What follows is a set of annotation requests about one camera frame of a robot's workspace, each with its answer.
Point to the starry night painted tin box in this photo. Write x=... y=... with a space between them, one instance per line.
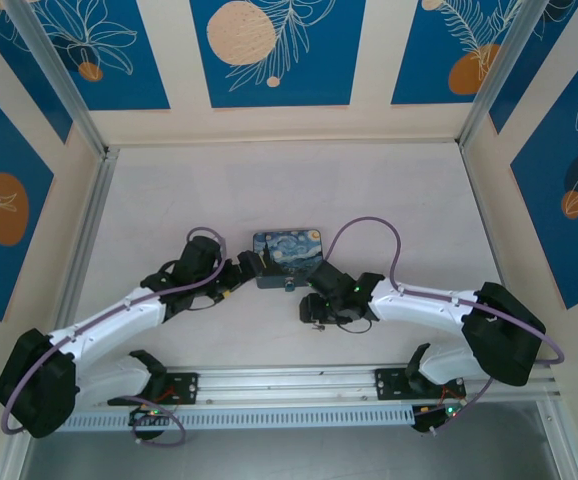
x=289 y=252

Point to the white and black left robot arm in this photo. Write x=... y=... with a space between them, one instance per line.
x=119 y=315

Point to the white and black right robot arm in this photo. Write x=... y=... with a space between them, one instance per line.
x=419 y=300

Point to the blue panel with cream circle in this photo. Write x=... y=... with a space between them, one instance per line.
x=279 y=55

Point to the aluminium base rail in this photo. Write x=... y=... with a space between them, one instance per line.
x=289 y=382

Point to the blue floral wall panel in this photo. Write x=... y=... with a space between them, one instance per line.
x=564 y=200
x=439 y=50
x=4 y=210
x=119 y=55

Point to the aluminium frame post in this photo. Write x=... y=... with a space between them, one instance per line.
x=499 y=70
x=59 y=80

